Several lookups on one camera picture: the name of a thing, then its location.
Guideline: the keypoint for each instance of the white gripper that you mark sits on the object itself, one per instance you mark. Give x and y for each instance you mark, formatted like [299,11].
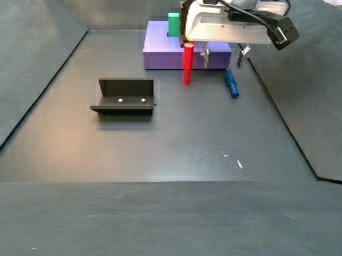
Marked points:
[206,24]

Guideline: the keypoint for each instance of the blue peg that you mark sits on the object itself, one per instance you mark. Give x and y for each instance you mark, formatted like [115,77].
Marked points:
[231,84]

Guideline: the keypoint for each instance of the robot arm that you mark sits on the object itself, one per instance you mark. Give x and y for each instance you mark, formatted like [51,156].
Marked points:
[234,21]

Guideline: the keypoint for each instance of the black angle fixture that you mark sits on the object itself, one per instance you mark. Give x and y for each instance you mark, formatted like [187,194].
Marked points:
[125,95]

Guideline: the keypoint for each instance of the red peg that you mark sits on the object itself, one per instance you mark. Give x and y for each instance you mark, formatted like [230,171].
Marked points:
[187,62]

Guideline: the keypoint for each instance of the purple base block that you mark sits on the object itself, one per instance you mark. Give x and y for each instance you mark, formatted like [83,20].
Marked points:
[163,53]

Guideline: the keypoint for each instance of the green block left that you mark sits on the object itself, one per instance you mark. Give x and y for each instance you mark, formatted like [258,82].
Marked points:
[174,27]

